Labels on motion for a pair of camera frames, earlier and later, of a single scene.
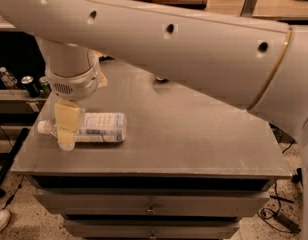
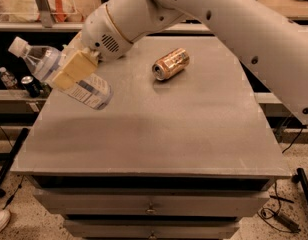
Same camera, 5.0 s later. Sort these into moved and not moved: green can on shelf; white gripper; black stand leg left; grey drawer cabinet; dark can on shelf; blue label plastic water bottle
Moved: blue label plastic water bottle; white gripper
Not moved: dark can on shelf; grey drawer cabinet; black stand leg left; green can on shelf
